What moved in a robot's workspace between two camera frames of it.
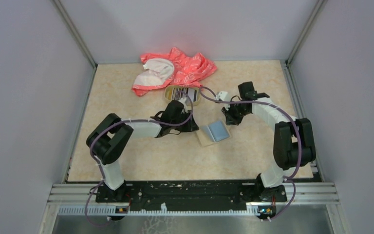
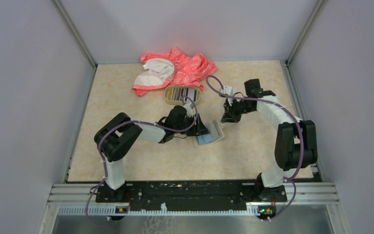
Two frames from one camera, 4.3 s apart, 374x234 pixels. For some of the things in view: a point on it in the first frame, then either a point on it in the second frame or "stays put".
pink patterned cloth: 158,71 stays put
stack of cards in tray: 173,93 stays put
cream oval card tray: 174,92 stays put
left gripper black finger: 192,126 → 201,129
